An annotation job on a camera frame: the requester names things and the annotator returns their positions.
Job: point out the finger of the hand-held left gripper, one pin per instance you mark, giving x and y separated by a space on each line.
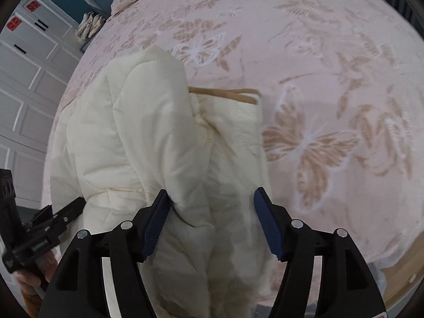
71 210

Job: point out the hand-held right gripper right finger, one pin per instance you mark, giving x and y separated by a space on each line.
268 225

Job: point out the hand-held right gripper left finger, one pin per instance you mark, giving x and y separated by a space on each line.
155 225

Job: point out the cream padded jacket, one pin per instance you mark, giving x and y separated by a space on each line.
132 122

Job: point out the person's left forearm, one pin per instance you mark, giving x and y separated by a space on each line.
30 303

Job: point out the person's left hand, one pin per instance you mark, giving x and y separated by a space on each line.
28 281

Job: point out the white wardrobe doors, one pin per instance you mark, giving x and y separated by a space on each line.
33 106

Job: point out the pink butterfly blanket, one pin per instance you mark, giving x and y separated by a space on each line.
331 73

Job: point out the red wardrobe sticker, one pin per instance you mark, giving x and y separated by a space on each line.
33 5
14 24

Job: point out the cream plush bundle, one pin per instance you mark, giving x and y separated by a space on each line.
91 25

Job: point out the grey curtain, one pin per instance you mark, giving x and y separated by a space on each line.
402 10

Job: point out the wooden bed frame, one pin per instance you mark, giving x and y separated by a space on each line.
397 275

